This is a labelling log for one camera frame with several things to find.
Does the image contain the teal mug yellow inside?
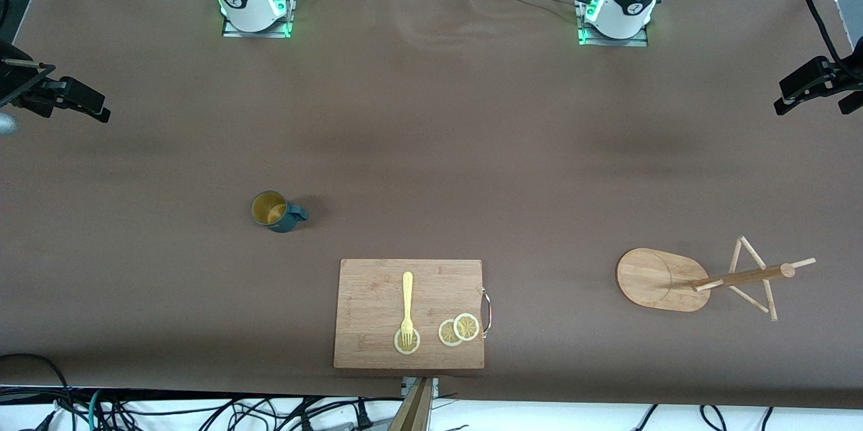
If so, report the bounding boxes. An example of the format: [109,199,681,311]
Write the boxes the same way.
[251,190,309,234]

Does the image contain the wooden mug rack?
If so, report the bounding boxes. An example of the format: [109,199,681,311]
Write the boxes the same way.
[616,235,816,322]

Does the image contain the brown table cover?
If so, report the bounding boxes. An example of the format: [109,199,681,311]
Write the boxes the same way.
[0,0,863,411]

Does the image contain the bamboo cutting board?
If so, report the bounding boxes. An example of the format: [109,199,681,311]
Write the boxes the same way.
[333,258,492,371]

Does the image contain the yellow plastic fork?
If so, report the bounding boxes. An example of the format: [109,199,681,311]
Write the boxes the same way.
[400,272,415,347]

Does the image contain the lemon slice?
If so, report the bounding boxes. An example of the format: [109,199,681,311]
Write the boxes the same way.
[394,326,421,355]
[453,312,480,342]
[438,318,465,347]

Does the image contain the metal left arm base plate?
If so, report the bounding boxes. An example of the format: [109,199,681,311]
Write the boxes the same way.
[577,0,649,47]

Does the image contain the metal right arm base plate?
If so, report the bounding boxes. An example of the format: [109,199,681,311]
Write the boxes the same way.
[221,0,295,39]

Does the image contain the tangled black cables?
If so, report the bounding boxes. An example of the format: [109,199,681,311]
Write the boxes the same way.
[105,396,378,431]

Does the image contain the metal bracket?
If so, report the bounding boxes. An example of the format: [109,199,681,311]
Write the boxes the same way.
[401,377,440,398]

